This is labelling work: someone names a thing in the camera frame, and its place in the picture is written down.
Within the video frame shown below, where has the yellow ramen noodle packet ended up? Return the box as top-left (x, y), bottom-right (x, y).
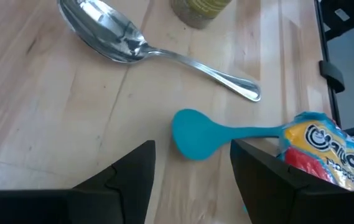
top-left (277, 111), bottom-right (354, 191)

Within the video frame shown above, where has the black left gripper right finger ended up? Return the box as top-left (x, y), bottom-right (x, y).
top-left (230, 139), bottom-right (354, 224)

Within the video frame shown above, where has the silver metal spoon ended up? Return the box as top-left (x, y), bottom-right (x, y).
top-left (57, 0), bottom-right (262, 103)

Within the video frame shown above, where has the teal plastic spoon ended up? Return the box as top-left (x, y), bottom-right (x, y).
top-left (171, 108), bottom-right (285, 162)

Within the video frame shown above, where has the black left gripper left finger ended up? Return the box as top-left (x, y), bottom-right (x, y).
top-left (0, 139), bottom-right (156, 224)

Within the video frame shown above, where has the black-lid herb jar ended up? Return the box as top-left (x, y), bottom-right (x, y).
top-left (170, 0), bottom-right (233, 30)

